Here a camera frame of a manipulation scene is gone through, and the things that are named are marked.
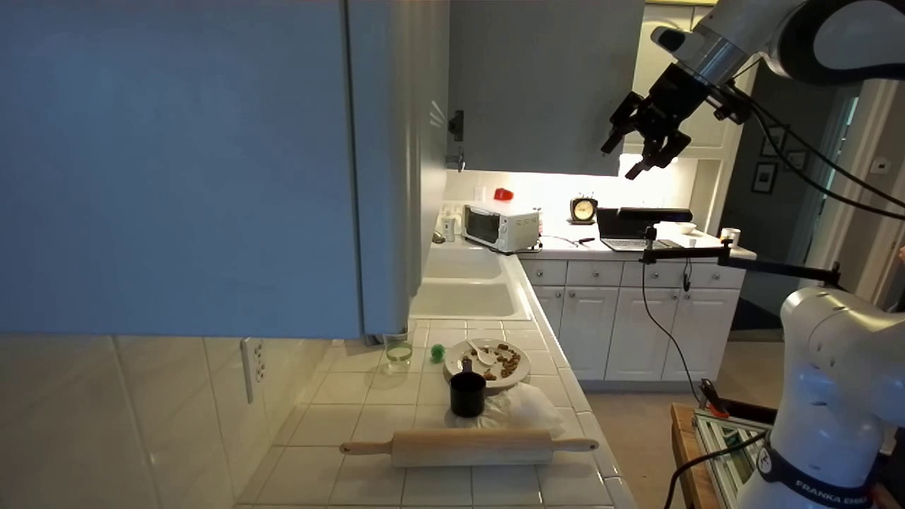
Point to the white lower cabinets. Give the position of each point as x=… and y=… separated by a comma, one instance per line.
x=636, y=322

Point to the black measuring cup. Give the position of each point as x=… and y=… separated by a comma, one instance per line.
x=467, y=393

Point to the red object on oven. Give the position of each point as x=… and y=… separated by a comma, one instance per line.
x=503, y=195

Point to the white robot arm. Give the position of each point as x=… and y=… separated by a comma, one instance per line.
x=844, y=359

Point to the wooden rolling pin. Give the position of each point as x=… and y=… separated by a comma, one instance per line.
x=467, y=447

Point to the blue near cabinet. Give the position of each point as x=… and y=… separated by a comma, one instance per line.
x=208, y=168

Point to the crumpled white paper towel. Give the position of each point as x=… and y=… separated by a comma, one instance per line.
x=523, y=407

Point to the plate with food scraps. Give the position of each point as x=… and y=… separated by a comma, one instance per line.
x=496, y=359

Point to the white double sink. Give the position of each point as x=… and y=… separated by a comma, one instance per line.
x=475, y=284

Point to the small table clock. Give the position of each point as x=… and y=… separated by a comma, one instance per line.
x=581, y=209

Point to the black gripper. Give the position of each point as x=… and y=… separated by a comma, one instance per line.
x=664, y=105

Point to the small green cap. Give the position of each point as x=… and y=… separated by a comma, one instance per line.
x=437, y=355

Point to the white toaster oven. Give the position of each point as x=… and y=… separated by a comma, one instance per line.
x=500, y=228

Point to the white wall outlet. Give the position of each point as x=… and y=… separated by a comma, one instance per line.
x=253, y=362

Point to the clear glass with green rim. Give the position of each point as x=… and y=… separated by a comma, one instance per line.
x=397, y=352

